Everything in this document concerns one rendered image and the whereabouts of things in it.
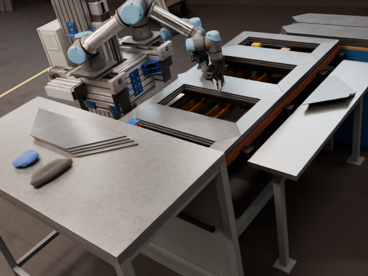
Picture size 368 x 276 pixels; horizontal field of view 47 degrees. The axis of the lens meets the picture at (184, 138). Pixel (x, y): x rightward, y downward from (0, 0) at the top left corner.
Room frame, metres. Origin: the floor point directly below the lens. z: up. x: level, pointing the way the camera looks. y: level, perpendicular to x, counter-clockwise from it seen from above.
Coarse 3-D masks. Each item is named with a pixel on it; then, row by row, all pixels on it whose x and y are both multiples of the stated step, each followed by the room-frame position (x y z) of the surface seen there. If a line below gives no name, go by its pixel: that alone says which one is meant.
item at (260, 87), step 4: (256, 84) 2.24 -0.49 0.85; (260, 84) 2.23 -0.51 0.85; (264, 84) 2.22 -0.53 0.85; (268, 84) 2.21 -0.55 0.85; (252, 88) 2.21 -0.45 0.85; (256, 88) 2.20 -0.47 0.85; (260, 88) 2.19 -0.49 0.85; (264, 88) 2.18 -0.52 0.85; (248, 92) 2.17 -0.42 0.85; (252, 92) 2.16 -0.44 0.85; (256, 92) 2.15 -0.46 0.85; (260, 92) 2.14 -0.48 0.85; (248, 96) 2.12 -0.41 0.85; (252, 96) 2.11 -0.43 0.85; (256, 96) 2.10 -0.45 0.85
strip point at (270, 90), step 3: (270, 87) 2.17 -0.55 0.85; (273, 87) 2.17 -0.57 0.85; (264, 90) 2.15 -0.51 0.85; (267, 90) 2.14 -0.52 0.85; (270, 90) 2.14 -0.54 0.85; (273, 90) 2.13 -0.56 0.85; (261, 93) 2.13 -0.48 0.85; (264, 93) 2.12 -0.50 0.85; (267, 93) 2.11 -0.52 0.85; (270, 93) 2.11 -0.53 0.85; (273, 93) 2.10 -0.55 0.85; (276, 93) 2.09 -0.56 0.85; (258, 96) 2.10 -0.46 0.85; (261, 96) 2.09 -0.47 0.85
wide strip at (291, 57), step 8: (224, 48) 2.89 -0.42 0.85; (232, 48) 2.86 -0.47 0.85; (240, 48) 2.82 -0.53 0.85; (248, 48) 2.79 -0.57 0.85; (256, 48) 2.76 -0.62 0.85; (264, 48) 2.73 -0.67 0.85; (240, 56) 2.69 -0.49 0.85; (248, 56) 2.66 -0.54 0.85; (256, 56) 2.63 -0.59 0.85; (264, 56) 2.60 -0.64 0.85; (272, 56) 2.58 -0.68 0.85; (280, 56) 2.55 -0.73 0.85; (288, 56) 2.53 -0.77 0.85; (296, 56) 2.50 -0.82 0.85; (304, 56) 2.47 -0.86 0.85; (312, 56) 2.45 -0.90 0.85; (296, 64) 2.39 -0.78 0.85
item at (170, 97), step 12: (312, 48) 2.64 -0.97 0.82; (228, 60) 2.73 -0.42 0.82; (240, 60) 2.67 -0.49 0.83; (252, 60) 2.61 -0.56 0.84; (276, 84) 2.19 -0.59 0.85; (168, 96) 2.35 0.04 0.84; (228, 96) 2.21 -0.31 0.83; (240, 96) 2.16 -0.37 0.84; (264, 96) 2.08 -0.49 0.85; (168, 132) 1.97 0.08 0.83; (180, 132) 1.92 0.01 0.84; (204, 144) 1.79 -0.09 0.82
